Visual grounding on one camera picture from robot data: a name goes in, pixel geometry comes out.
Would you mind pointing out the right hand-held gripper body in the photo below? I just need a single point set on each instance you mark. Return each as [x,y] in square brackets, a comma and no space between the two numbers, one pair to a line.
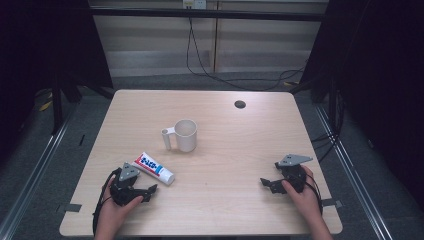
[293,173]

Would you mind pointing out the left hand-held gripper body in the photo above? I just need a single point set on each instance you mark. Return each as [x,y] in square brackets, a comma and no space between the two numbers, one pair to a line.
[124,193]

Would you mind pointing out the person's left hand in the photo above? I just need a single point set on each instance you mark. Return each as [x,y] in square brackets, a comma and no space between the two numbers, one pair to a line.
[112,213]

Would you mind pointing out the person's right hand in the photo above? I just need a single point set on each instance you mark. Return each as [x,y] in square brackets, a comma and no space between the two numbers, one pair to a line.
[305,200]

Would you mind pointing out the white toothpaste tube red label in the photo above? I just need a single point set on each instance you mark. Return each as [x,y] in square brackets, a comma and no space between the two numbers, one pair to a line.
[153,168]

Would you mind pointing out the grey tape strip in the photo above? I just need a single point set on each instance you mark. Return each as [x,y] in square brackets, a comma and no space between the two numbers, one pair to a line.
[331,202]
[70,208]

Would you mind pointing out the round black table grommet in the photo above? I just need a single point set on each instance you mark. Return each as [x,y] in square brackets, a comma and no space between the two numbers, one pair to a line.
[240,104]

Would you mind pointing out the yellow floor marker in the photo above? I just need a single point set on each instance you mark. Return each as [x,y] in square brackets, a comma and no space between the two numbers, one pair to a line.
[45,106]

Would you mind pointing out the dark curtain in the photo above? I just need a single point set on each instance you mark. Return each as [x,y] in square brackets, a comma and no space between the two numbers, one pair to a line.
[40,50]
[380,83]

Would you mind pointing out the black horizontal bar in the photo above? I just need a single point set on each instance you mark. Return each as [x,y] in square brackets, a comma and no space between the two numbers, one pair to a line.
[200,14]

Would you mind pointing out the metal floor rail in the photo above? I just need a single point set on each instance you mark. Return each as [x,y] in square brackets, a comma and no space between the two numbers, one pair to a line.
[30,180]
[353,180]

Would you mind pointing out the white wall socket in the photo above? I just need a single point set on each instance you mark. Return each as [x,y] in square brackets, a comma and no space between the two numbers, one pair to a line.
[195,4]

